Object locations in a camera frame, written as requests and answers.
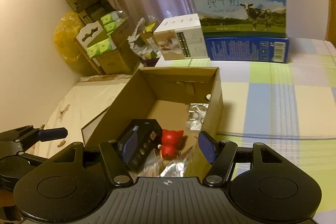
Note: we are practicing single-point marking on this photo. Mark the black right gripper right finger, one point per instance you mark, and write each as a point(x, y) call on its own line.
point(220, 155)

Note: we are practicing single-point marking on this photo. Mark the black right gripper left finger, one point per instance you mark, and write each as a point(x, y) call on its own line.
point(115, 157)

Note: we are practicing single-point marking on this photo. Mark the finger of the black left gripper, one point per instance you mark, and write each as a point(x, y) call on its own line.
point(53, 134)

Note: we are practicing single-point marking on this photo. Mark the silver foil pouch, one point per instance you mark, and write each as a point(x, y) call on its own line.
point(155, 166)

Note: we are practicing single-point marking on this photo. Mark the black shaver box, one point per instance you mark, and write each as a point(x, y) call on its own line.
point(149, 134)

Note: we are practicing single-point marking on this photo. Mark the red Doraemon figurine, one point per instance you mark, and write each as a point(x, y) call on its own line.
point(172, 143)

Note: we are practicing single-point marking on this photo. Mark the clear plastic box white pad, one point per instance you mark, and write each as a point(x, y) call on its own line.
point(196, 116)

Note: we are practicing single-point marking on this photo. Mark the brown cardboard box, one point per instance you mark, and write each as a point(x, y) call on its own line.
point(164, 94)

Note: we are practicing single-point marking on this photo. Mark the checkered bed sheet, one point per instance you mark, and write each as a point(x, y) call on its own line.
point(290, 107)

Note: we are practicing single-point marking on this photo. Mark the box of green tissue packs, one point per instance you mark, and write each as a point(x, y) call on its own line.
point(105, 46)

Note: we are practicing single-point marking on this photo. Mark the yellow plastic bag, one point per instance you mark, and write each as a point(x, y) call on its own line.
point(64, 41)

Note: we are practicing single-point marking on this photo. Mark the white product box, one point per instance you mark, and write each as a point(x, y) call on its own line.
point(180, 38)

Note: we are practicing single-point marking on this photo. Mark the black folding cart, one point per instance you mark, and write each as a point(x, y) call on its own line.
point(90, 11)

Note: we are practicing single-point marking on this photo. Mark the blue milk carton box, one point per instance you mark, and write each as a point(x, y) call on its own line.
point(244, 30)

